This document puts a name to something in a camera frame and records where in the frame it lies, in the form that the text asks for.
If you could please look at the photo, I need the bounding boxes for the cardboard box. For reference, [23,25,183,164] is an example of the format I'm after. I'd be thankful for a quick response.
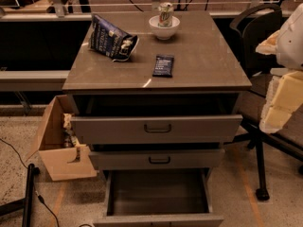
[27,96,97,181]

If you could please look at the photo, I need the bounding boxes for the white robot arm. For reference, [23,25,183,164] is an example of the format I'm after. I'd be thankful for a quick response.
[256,4,303,133]

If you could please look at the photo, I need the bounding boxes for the soda can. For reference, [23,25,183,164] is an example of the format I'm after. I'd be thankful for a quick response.
[158,2,174,27]

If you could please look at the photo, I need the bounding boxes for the black stand pole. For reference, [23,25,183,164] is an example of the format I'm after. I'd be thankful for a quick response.
[0,164,40,227]

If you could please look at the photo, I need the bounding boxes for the black office chair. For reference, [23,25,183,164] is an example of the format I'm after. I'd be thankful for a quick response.
[229,4,303,201]

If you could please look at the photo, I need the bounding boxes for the grey bottom drawer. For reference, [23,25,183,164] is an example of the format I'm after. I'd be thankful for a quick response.
[94,169,223,227]

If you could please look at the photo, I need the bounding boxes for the grey top drawer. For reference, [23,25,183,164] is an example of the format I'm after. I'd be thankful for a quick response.
[71,114,242,145]

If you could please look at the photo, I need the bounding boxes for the blue chip bag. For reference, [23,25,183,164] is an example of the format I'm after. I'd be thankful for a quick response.
[89,14,139,61]

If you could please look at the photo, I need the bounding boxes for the dark blue rxbar wrapper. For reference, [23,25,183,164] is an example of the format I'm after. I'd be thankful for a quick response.
[152,55,174,78]

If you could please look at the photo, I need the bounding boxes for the grey drawer cabinet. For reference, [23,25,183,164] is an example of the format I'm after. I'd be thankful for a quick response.
[62,12,251,170]

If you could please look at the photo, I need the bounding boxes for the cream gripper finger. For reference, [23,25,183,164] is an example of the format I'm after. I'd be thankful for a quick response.
[256,30,279,55]
[259,71,303,133]

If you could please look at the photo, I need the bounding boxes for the grey middle drawer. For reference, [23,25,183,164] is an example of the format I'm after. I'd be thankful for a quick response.
[89,148,225,170]

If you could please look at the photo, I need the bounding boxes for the white bowl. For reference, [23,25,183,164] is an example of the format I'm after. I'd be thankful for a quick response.
[149,15,180,40]

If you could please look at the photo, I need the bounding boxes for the grey drawer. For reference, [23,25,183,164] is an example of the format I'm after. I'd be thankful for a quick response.
[89,148,225,170]
[71,114,242,145]
[94,169,223,227]

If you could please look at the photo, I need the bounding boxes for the items inside cardboard box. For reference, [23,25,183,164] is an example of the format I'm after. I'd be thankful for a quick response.
[62,113,78,148]

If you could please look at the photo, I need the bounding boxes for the black floor cable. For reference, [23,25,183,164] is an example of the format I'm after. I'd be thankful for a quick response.
[0,137,61,227]

